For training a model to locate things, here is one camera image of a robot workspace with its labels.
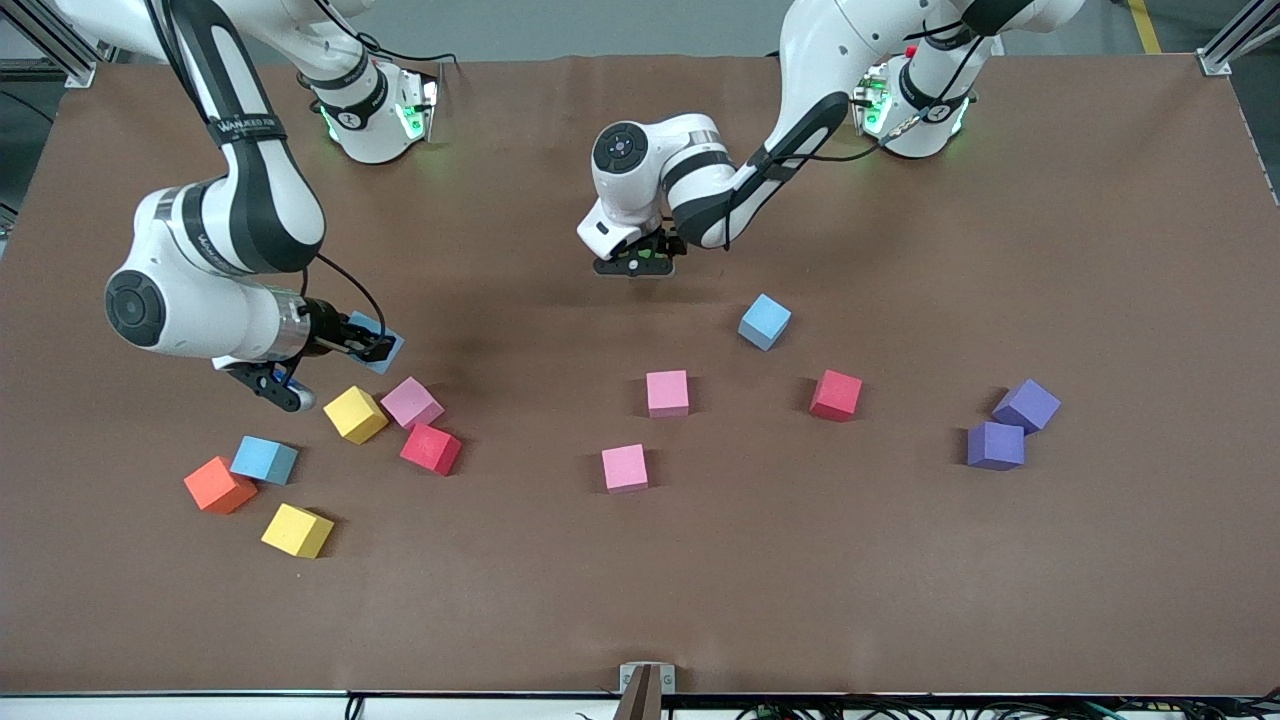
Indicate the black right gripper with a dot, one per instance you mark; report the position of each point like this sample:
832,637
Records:
326,331

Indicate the blue foam cube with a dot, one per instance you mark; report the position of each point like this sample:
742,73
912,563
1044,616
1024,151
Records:
765,320
262,458
370,324

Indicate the pink foam cube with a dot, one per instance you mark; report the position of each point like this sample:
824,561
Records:
667,392
410,400
624,467

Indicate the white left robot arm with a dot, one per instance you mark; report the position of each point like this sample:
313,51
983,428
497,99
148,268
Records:
830,60

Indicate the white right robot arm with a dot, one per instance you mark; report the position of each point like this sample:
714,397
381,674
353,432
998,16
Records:
260,200

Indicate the yellow foam cube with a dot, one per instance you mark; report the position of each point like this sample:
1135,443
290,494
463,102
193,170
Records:
296,528
354,412

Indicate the red foam cube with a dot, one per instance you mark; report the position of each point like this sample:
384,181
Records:
836,394
430,447

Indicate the orange foam cube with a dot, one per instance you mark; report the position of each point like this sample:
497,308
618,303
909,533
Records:
218,484

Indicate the brown table mat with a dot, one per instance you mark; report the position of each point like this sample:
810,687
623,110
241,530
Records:
560,580

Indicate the purple foam cube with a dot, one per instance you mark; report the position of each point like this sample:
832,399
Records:
995,444
1027,404

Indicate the aluminium frame post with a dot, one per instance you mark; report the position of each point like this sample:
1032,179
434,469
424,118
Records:
1215,62
80,72

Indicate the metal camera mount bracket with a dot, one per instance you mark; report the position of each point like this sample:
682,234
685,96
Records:
647,695

